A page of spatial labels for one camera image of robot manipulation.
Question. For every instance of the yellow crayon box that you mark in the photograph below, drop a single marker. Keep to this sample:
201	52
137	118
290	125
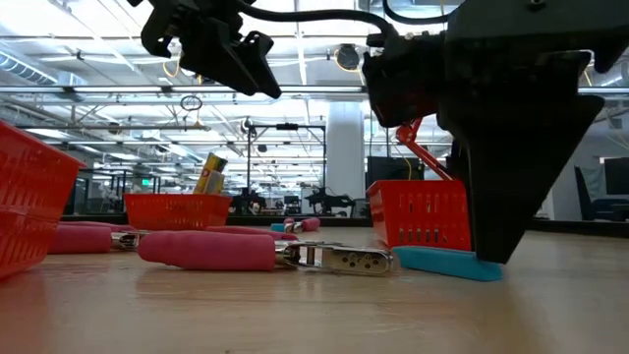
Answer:
209	164
215	183

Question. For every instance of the black monitor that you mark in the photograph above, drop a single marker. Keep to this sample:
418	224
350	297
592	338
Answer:
388	169

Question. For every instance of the black camera stand frame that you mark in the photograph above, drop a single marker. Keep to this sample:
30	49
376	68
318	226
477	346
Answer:
286	126

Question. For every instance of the blue eraser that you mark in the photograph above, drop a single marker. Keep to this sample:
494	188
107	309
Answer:
277	227
442	263

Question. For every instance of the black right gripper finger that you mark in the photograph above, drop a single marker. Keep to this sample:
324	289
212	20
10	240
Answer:
516	172

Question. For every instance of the black background robot arm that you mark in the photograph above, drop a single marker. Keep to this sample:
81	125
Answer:
248	204
326	200

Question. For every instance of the red plastic basket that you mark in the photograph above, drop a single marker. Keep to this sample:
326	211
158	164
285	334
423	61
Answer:
417	211
29	196
172	211

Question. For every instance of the black aluminium table frame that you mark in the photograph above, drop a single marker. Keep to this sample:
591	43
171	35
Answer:
344	221

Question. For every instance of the white building pillar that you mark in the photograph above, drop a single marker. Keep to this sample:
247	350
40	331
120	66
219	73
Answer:
346	147

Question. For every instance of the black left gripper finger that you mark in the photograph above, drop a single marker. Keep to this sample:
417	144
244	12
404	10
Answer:
264	74
221	61

